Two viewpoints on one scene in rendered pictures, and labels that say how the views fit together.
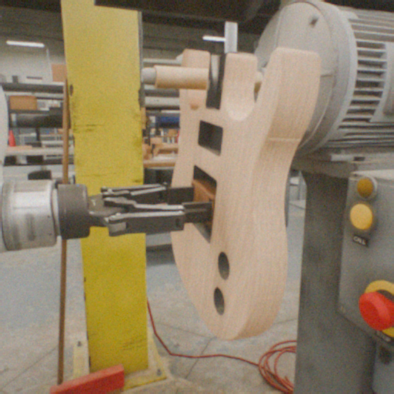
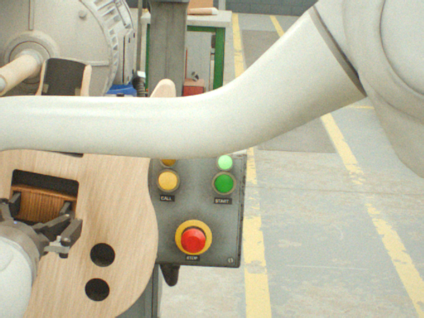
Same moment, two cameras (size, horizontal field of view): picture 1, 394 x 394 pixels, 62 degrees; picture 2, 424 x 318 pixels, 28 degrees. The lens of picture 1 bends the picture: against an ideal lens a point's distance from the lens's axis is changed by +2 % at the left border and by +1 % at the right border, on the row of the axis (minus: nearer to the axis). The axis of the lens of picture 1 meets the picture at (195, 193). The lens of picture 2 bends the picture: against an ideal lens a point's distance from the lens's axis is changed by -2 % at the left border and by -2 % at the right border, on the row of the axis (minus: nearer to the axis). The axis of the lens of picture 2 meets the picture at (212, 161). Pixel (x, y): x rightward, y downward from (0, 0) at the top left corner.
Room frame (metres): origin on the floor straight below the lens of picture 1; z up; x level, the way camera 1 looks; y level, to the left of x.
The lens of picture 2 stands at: (-0.14, 1.00, 1.46)
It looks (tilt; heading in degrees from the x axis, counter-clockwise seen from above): 15 degrees down; 290
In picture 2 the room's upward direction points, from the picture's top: 3 degrees clockwise
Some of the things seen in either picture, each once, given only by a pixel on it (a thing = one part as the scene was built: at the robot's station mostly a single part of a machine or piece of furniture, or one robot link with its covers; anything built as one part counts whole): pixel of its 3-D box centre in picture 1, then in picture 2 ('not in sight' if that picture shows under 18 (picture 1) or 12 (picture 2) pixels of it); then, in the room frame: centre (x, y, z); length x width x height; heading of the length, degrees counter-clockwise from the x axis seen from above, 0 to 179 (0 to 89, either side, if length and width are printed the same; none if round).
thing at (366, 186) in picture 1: (364, 188); (168, 159); (0.38, -0.20, 1.10); 0.03 x 0.01 x 0.03; 20
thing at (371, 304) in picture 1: (382, 308); (193, 238); (0.34, -0.21, 0.97); 0.04 x 0.04 x 0.04; 20
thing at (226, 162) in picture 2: not in sight; (224, 162); (0.30, -0.23, 1.10); 0.03 x 0.01 x 0.03; 20
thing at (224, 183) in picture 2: not in sight; (224, 182); (0.30, -0.23, 1.07); 0.03 x 0.01 x 0.03; 20
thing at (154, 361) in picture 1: (117, 356); not in sight; (1.48, 0.39, 0.02); 0.40 x 0.40 x 0.02; 20
